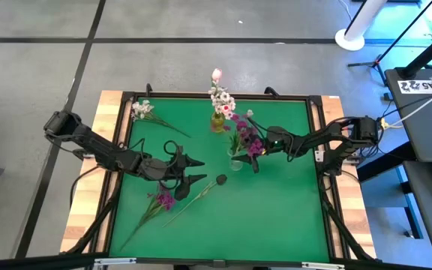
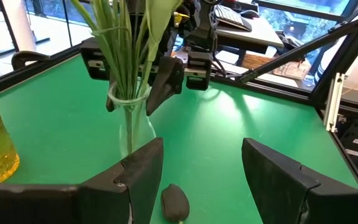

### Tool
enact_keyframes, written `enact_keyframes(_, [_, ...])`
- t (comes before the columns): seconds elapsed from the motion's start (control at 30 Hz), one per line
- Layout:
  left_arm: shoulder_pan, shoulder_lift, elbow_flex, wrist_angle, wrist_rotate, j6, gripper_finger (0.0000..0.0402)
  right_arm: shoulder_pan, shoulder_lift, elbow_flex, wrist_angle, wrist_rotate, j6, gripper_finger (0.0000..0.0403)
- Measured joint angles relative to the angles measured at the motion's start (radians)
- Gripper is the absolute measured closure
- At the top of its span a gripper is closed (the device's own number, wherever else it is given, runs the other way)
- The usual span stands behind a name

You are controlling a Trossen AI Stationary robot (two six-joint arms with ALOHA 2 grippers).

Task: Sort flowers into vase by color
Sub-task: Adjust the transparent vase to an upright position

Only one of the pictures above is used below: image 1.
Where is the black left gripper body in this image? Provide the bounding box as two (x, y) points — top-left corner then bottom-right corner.
(136, 148), (191, 188)

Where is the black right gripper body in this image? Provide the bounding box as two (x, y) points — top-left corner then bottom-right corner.
(255, 125), (296, 159)

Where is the clear glass vase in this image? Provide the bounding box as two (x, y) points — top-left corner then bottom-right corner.
(226, 148), (245, 173)

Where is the purple flower spray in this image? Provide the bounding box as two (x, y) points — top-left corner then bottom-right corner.
(221, 112), (266, 158)
(119, 182), (177, 252)

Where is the black tulip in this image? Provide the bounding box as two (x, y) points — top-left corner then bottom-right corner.
(161, 173), (229, 229)

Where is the white flower spray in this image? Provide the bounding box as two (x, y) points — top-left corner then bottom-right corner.
(207, 85), (255, 122)
(130, 98), (193, 139)

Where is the yellow glass vase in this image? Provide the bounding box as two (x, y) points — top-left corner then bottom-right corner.
(210, 111), (227, 134)

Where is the green table mat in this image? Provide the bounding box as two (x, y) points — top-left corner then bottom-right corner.
(109, 97), (332, 263)

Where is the grey desk base panel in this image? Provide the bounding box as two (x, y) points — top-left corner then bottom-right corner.
(357, 163), (424, 241)

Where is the white pole round base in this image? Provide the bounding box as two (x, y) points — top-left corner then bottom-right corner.
(334, 0), (389, 52)

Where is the black tripod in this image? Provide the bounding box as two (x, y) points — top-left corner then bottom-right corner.
(346, 0), (432, 86)

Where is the black desk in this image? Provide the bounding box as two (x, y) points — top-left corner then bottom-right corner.
(383, 68), (432, 255)

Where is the white paper label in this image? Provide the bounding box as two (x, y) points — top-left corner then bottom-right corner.
(397, 79), (432, 95)

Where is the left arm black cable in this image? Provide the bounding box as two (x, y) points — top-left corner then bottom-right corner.
(163, 139), (184, 161)

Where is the black table frame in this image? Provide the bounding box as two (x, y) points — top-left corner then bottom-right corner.
(60, 89), (377, 263)

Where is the white cable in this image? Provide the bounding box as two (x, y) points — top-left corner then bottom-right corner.
(398, 81), (432, 123)

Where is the black camera rig bar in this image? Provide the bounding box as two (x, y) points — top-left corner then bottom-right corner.
(0, 253), (432, 270)

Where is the black monitor post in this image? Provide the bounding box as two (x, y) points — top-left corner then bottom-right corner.
(394, 20), (432, 80)

